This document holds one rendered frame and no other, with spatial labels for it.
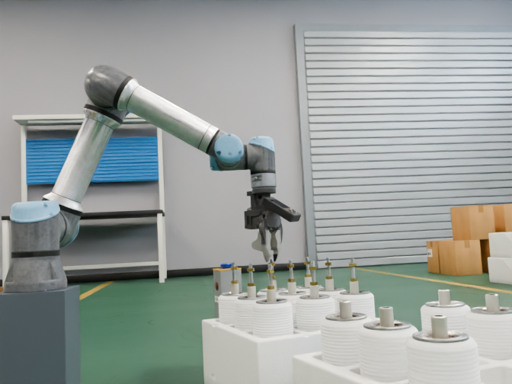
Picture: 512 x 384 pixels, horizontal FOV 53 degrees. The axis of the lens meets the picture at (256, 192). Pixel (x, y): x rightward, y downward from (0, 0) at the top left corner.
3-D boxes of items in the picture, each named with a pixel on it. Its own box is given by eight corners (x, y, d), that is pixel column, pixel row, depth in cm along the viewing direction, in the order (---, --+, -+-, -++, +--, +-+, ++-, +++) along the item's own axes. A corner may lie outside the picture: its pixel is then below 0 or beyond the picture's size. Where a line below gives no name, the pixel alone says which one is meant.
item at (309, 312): (323, 380, 119) (318, 300, 121) (291, 374, 126) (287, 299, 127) (347, 370, 126) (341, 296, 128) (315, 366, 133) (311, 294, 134)
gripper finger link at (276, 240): (267, 259, 156) (264, 229, 156) (283, 259, 153) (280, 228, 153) (261, 261, 154) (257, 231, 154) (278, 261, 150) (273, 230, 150)
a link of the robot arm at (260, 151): (244, 141, 157) (273, 139, 158) (247, 176, 156) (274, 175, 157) (246, 136, 150) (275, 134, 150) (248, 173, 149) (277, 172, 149)
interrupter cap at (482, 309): (495, 318, 88) (494, 313, 88) (461, 312, 95) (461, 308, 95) (526, 313, 91) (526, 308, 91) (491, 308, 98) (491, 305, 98)
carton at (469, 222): (496, 238, 451) (493, 204, 454) (471, 240, 448) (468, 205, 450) (476, 238, 481) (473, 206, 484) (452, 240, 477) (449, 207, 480)
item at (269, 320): (296, 385, 116) (292, 303, 118) (254, 386, 116) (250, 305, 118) (296, 374, 125) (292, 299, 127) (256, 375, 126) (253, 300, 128)
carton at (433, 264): (456, 270, 505) (454, 239, 508) (469, 271, 482) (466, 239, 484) (427, 271, 502) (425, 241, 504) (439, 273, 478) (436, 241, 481)
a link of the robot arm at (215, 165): (208, 140, 145) (247, 139, 146) (209, 148, 156) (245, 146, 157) (209, 168, 145) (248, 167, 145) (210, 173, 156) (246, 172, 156)
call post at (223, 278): (224, 375, 154) (219, 270, 157) (216, 370, 161) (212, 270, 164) (246, 372, 157) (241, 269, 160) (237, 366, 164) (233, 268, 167)
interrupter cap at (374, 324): (382, 334, 78) (382, 329, 78) (353, 328, 85) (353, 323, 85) (421, 328, 81) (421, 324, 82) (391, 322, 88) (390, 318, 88)
